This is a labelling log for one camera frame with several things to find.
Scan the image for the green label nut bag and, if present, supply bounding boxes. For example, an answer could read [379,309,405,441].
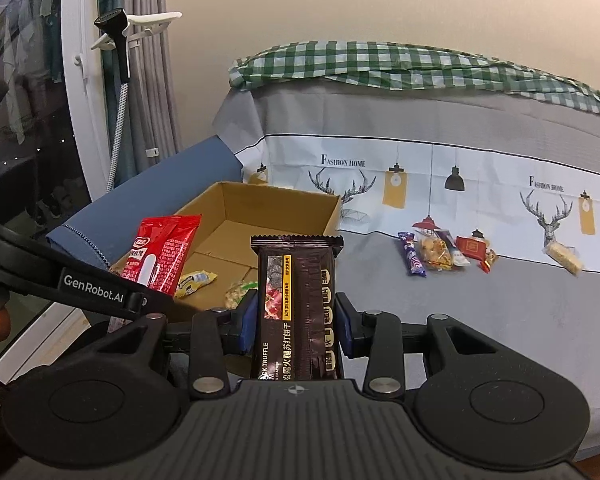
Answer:
[224,281,258,310]

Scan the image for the brown cardboard box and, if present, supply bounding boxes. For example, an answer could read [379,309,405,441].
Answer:
[107,180,344,378]

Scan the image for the dark brown chocolate bar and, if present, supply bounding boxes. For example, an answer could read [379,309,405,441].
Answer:
[251,235,343,382]

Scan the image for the yellow candy packet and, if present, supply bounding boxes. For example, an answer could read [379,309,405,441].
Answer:
[174,270,218,299]

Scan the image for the purple snack bar packet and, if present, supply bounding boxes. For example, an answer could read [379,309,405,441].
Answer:
[398,232,427,278]

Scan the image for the red wafer bar packet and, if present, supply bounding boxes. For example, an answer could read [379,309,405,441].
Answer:
[121,214,201,296]

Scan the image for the clear bag of crackers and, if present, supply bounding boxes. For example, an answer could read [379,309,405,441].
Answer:
[417,231,453,271]

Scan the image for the red square snack packet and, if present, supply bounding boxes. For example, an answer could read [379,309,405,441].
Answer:
[455,236,490,261]

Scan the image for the pale cracker pack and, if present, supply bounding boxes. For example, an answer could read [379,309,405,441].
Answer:
[543,240,583,275]

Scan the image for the purple silver wrapper packet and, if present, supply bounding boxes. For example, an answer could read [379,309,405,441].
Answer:
[436,230,470,268]

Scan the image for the red-yellow nougat candy packet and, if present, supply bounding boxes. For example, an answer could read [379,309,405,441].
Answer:
[480,248,498,273]

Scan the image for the grey curtain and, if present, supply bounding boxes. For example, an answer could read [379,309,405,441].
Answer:
[97,0,182,185]

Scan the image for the green checkered cloth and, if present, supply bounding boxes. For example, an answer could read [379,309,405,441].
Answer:
[228,40,600,115]

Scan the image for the white door frame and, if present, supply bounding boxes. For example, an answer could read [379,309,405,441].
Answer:
[60,0,110,200]

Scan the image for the garment steamer with hose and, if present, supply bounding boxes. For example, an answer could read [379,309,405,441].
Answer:
[91,8,182,192]

